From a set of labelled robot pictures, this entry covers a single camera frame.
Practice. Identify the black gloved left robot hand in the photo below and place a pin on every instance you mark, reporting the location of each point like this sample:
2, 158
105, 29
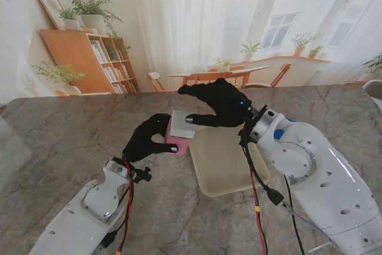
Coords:
146, 141

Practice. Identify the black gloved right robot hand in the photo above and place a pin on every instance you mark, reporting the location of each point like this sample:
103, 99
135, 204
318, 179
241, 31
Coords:
224, 108

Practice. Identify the pink square jar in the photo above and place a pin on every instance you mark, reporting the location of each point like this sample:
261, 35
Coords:
176, 144

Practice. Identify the white square jar lid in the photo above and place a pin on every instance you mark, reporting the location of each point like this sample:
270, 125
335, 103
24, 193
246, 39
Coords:
182, 125

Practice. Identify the cream baking tray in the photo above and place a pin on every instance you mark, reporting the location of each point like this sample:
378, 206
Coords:
221, 162

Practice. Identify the blue scraper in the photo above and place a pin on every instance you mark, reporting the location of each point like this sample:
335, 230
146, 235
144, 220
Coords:
279, 135

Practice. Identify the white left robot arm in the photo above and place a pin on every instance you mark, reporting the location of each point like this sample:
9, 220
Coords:
77, 219

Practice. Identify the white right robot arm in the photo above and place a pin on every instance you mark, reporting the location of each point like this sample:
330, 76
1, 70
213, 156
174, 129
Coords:
322, 177

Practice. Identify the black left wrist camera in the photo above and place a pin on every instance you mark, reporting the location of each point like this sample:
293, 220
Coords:
142, 174

